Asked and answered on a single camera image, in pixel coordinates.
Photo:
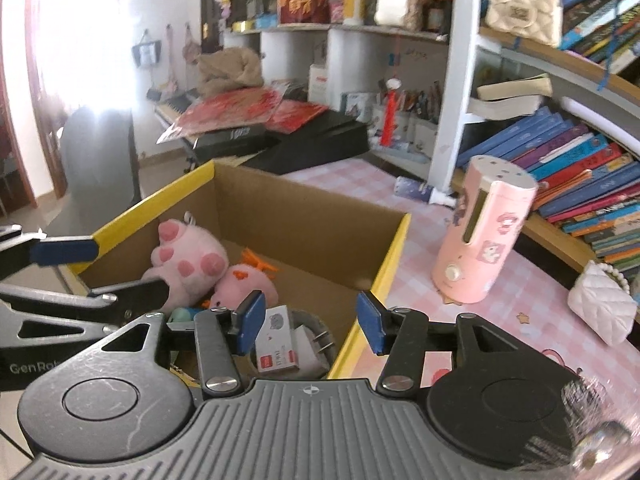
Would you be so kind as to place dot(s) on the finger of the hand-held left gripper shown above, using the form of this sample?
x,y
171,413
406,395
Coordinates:
x,y
135,292
67,251

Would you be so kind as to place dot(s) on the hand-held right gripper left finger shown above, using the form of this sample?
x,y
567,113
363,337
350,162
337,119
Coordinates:
x,y
251,322

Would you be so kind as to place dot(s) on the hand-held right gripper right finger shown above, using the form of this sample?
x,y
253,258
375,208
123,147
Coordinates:
x,y
372,322

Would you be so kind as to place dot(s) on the small white eraser box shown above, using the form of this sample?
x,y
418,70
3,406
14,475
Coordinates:
x,y
280,345

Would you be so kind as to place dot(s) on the pink plush duck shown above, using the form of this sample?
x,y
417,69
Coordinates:
x,y
240,285

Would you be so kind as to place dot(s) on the small green correction tape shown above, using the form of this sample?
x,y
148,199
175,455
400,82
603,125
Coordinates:
x,y
181,315

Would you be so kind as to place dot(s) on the pink plush pig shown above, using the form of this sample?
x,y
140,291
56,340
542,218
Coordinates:
x,y
190,260

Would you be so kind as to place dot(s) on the yellow tape roll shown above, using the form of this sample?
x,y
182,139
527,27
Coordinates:
x,y
314,357

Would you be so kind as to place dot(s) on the yellow cardboard box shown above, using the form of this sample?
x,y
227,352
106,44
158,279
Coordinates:
x,y
300,230

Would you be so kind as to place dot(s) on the grey office chair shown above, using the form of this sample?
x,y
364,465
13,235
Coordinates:
x,y
95,170

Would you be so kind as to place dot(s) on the pink cartoon cylinder container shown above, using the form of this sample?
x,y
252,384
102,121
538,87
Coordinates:
x,y
480,240

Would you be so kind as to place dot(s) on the blue white tube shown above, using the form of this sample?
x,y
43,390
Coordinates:
x,y
420,191

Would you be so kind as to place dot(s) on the black electronic keyboard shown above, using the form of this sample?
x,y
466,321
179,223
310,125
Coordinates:
x,y
310,140

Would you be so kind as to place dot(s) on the red paper sheets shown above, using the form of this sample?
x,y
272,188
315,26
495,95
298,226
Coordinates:
x,y
230,110

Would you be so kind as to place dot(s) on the red tassel ornament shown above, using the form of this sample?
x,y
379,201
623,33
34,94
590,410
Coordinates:
x,y
391,115

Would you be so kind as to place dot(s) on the hanging blue pouch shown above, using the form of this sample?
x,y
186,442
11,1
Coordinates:
x,y
146,52

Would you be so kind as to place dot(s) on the white quilted pearl purse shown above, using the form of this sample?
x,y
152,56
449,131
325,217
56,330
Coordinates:
x,y
600,305

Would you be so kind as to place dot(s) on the brown plush cloth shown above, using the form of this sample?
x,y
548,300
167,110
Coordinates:
x,y
230,72

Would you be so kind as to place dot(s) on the white red label box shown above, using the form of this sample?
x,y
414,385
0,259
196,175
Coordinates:
x,y
318,85

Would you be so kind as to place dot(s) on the beige old book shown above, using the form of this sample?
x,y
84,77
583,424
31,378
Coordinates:
x,y
515,87
505,107

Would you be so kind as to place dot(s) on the row of colourful books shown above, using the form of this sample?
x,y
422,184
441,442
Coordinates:
x,y
575,170

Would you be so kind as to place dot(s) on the white wooden bookshelf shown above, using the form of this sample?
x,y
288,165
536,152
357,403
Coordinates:
x,y
460,60

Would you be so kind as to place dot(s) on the white tube lamp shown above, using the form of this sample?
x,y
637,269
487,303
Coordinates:
x,y
600,125

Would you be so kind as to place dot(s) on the white yellow wipes canister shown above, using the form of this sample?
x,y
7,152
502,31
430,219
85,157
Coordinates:
x,y
355,5

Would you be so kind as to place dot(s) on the cream quilted handbag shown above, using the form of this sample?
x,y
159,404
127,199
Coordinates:
x,y
522,10

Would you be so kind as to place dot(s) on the row of shelf books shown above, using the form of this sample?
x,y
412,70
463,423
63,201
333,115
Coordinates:
x,y
600,15

